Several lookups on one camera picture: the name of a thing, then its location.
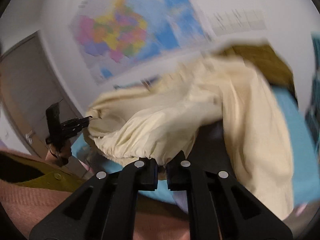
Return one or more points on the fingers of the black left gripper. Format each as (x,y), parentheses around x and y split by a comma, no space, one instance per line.
(74,126)

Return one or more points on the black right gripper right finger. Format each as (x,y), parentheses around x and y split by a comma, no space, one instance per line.
(219,207)

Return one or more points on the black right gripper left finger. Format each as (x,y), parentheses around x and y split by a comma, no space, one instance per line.
(104,207)

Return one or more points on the cream yellow jacket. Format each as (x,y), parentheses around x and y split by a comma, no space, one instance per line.
(158,122)

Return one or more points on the person in pink sweater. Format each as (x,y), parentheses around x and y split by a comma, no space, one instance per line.
(32,187)

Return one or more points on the grey wooden door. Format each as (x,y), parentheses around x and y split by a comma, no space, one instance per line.
(28,87)

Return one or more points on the blue patterned bed sheet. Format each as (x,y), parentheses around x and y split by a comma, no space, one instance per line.
(306,172)

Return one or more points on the olive green garment on bed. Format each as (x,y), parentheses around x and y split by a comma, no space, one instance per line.
(274,69)

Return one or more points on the silver door handle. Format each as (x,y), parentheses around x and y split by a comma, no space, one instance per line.
(29,137)

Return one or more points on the colourful wall map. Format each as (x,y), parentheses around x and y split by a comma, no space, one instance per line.
(115,35)

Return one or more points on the white wall socket panel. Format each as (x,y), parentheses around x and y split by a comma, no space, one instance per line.
(237,21)

